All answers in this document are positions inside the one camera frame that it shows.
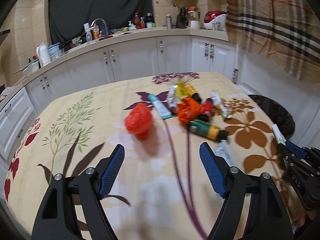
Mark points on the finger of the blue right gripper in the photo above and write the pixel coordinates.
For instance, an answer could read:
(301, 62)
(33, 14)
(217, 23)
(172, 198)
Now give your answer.
(298, 151)

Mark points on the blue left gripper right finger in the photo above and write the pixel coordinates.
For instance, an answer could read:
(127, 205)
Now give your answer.
(213, 166)

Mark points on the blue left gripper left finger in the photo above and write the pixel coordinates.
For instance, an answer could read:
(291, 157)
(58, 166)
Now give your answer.
(108, 169)

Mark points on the white green tube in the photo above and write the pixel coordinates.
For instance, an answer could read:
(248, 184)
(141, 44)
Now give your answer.
(278, 135)

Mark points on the white toothpaste tube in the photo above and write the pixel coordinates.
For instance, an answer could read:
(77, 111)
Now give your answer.
(222, 150)

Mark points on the green yellow label bottle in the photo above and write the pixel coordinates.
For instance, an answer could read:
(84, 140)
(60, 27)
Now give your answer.
(207, 130)

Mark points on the red plastic bag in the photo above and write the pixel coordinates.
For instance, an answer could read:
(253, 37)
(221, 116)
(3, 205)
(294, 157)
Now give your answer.
(139, 121)

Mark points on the red black bottle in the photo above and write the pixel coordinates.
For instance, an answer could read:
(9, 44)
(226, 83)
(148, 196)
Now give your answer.
(205, 113)

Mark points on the orange plastic bag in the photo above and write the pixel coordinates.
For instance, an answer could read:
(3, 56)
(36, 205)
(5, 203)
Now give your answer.
(188, 110)

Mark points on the teal white tube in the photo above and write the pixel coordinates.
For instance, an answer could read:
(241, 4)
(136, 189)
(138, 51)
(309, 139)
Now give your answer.
(160, 108)

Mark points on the yellow label brown bottle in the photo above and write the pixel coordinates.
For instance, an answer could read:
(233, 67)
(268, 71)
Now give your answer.
(192, 92)

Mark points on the silver white snack wrapper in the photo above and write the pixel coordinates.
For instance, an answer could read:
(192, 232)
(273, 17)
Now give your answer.
(172, 100)

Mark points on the yellow snack wrapper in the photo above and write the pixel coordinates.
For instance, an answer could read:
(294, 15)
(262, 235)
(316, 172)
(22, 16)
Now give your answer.
(180, 90)

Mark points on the black trash bin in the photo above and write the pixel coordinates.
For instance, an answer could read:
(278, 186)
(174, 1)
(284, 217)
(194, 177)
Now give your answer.
(277, 113)

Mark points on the white kitchen cabinets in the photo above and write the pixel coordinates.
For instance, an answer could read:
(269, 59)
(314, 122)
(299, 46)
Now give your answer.
(130, 57)

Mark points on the floral beige tablecloth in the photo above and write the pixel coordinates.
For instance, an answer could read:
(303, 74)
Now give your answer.
(162, 190)

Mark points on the white pot with lid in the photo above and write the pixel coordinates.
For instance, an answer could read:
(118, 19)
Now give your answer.
(30, 68)

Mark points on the clear plastic containers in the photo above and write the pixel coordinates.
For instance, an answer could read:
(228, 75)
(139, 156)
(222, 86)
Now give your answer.
(55, 51)

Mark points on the plaid beige blanket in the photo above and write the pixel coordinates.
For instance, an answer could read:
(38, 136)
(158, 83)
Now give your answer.
(283, 31)

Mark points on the white blue detergent bottle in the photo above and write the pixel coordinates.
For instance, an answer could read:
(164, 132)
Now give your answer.
(88, 34)

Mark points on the orange dish soap bottle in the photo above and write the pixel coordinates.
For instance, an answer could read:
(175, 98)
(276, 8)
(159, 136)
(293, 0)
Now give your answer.
(95, 32)

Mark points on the white electric kettle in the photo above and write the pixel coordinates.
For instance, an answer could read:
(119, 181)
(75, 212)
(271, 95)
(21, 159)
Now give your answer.
(43, 54)

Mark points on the small white spray bottle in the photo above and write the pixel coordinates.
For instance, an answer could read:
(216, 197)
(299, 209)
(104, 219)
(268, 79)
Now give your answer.
(132, 26)

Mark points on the chrome sink faucet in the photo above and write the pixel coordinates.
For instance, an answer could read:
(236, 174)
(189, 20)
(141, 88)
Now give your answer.
(101, 24)

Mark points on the dark red sauce bottle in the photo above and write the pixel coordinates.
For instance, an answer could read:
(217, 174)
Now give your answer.
(136, 21)

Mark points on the red white rice cooker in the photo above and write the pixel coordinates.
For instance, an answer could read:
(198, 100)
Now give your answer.
(215, 20)

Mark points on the black knife block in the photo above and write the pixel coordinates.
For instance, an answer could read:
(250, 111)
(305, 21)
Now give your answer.
(181, 20)

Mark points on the steel thermos bottle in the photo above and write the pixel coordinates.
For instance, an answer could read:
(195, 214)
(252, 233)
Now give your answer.
(168, 21)

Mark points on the white blender jug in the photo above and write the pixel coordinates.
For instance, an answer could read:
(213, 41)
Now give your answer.
(193, 18)

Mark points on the black window curtain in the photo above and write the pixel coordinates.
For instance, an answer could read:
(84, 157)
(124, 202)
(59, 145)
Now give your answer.
(67, 17)

